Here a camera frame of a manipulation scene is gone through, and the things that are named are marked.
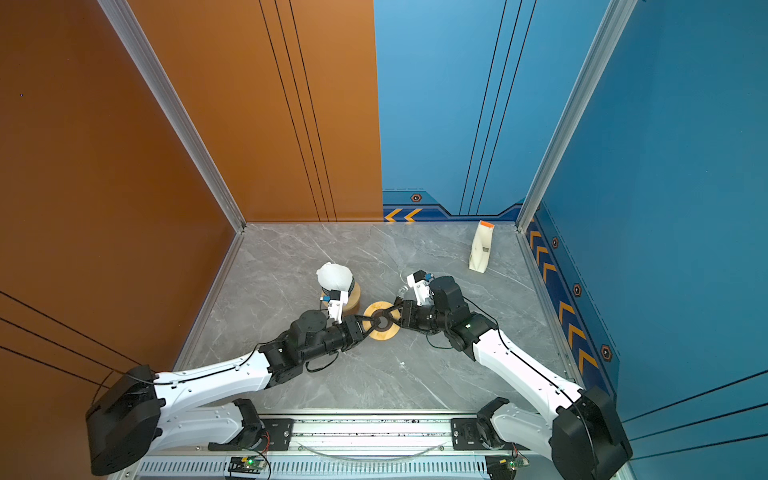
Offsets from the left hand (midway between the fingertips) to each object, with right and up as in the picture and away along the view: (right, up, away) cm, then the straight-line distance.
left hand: (382, 322), depth 73 cm
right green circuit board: (+32, -32, -4) cm, 45 cm away
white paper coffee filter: (-14, +10, +13) cm, 22 cm away
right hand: (+1, +1, +2) cm, 2 cm away
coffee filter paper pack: (+34, +17, +34) cm, 51 cm away
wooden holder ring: (-2, +3, +2) cm, 4 cm away
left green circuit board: (-31, -33, -3) cm, 45 cm away
